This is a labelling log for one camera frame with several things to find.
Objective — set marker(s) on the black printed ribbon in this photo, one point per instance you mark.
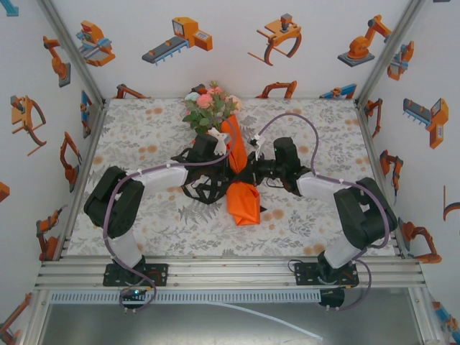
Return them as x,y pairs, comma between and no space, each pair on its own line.
241,177

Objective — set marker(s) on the orange wrapping paper sheet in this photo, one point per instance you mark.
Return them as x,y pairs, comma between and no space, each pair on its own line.
244,205

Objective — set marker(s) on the fake flower bouquet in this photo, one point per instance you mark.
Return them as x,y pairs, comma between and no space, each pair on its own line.
208,108

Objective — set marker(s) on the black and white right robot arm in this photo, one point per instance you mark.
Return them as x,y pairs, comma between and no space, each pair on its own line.
363,212

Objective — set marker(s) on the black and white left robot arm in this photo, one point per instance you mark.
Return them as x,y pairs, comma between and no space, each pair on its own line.
161,179

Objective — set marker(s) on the floral print table cloth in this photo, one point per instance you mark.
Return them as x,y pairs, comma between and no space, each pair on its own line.
215,240

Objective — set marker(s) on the small black controller box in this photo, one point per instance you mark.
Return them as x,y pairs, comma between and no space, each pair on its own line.
332,298

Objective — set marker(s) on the small circuit board with LED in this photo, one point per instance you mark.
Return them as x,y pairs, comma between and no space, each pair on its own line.
134,293

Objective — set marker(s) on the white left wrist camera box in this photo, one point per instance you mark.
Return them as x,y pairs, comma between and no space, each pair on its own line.
220,142

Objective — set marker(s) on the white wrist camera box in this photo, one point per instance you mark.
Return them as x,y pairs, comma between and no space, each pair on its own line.
257,139
220,142

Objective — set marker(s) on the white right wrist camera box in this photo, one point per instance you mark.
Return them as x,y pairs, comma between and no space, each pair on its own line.
257,139

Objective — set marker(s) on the aluminium side rail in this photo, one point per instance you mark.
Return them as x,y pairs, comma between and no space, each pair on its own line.
364,125
91,143

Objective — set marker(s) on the aluminium frame rail with grooves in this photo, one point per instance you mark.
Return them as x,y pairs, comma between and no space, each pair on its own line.
233,273

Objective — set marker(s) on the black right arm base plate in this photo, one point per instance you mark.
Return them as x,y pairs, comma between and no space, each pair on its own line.
305,275

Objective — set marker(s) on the aluminium frame post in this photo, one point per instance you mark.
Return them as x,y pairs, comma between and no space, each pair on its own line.
71,46
391,46

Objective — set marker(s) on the aluminium frame leg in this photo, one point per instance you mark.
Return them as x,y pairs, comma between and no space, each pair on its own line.
33,320
427,320

